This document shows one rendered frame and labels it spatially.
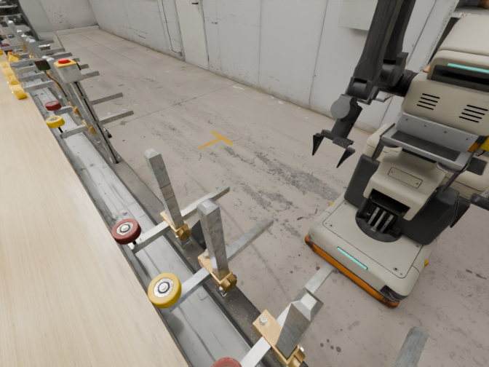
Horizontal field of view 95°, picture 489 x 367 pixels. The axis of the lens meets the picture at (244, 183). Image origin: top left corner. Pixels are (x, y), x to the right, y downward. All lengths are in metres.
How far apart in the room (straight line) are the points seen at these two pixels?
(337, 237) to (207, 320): 0.94
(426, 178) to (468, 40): 0.47
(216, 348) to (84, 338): 0.39
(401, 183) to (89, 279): 1.18
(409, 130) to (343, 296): 1.07
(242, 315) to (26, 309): 0.56
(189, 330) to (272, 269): 0.88
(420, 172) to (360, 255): 0.61
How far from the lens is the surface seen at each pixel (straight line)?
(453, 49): 0.93
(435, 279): 2.03
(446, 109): 1.02
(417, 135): 1.04
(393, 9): 0.77
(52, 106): 1.87
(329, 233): 1.54
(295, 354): 0.68
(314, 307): 0.39
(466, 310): 2.02
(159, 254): 1.06
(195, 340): 0.90
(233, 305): 0.83
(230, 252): 0.77
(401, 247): 1.67
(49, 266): 0.86
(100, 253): 0.80
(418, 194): 1.18
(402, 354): 0.75
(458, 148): 1.04
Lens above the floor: 1.49
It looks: 44 degrees down
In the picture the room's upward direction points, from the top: 1 degrees counter-clockwise
